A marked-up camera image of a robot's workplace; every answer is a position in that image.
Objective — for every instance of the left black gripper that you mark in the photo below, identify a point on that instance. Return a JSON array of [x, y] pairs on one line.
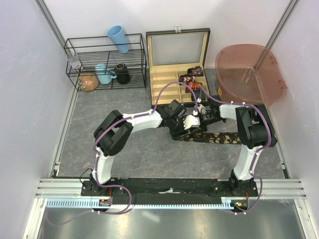
[[177, 135]]

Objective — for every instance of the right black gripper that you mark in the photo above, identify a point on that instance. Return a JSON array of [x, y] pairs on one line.
[[203, 128]]

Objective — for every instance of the dark floral necktie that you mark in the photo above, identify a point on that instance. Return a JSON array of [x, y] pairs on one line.
[[216, 138]]

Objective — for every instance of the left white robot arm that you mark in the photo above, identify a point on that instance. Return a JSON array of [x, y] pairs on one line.
[[113, 133]]

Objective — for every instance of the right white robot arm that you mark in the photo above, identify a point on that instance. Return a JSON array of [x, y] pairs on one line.
[[255, 132]]

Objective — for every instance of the dark green rolled tie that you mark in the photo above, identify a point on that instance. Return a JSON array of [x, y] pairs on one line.
[[199, 94]]

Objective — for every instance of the red patterned rolled tie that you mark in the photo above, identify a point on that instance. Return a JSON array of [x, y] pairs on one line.
[[193, 86]]

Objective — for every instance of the black pink floral rolled tie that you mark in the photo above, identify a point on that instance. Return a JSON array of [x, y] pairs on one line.
[[187, 78]]

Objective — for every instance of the dark pink patterned rolled tie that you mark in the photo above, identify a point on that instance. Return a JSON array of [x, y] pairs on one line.
[[196, 71]]

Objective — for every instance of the pink transparent plastic tub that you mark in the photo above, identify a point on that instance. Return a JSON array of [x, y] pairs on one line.
[[249, 73]]

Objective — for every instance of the black wooden tie box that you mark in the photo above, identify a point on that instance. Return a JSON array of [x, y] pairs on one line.
[[170, 54]]

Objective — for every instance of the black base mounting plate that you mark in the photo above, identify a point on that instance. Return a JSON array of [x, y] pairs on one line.
[[170, 190]]

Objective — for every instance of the black ceramic jar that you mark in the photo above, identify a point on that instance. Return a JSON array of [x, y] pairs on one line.
[[122, 73]]

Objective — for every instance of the light blue mug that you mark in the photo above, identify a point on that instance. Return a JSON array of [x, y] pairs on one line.
[[104, 74]]

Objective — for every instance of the brown round vase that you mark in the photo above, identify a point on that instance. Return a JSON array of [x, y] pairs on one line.
[[88, 82]]

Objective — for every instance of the blue plastic cup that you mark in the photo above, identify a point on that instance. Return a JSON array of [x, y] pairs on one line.
[[118, 38]]

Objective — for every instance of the clear glass cup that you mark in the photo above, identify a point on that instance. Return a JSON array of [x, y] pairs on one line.
[[73, 59]]

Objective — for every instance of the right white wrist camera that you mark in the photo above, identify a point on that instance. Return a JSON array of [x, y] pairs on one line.
[[200, 109]]

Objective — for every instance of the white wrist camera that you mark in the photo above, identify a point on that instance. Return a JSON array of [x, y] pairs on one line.
[[200, 109], [191, 121]]

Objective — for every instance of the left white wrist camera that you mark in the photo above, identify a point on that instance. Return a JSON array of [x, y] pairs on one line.
[[191, 121]]

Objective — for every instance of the light blue cable duct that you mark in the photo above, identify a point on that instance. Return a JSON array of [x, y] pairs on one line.
[[89, 203]]

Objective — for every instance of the black wire rack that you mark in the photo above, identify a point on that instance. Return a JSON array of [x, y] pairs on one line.
[[100, 50]]

